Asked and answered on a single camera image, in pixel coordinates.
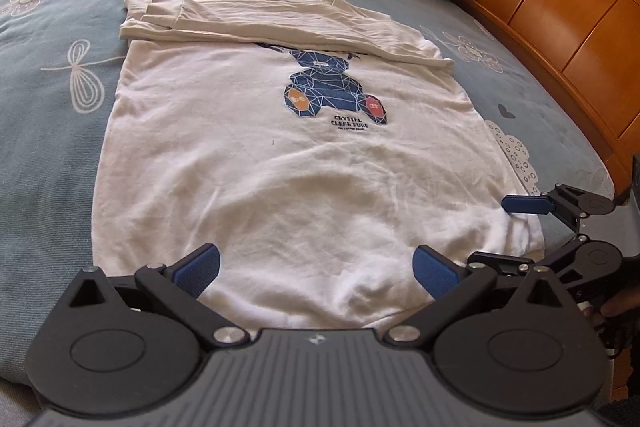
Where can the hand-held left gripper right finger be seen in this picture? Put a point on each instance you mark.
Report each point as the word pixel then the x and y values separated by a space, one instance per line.
pixel 435 269

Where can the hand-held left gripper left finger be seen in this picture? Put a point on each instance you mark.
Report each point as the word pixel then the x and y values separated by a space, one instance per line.
pixel 197 269

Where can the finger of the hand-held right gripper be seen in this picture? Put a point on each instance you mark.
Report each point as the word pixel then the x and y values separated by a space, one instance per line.
pixel 525 204
pixel 510 259

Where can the white printed long-sleeve shirt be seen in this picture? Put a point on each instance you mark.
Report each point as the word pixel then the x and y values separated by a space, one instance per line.
pixel 250 157

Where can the person's right hand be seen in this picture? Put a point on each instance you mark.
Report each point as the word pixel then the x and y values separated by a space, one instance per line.
pixel 620 304

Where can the blue floral bed sheet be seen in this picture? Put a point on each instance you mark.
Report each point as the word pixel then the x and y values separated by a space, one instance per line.
pixel 50 132

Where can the grey cloth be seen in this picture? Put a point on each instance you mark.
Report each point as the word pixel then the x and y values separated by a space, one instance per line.
pixel 17 404

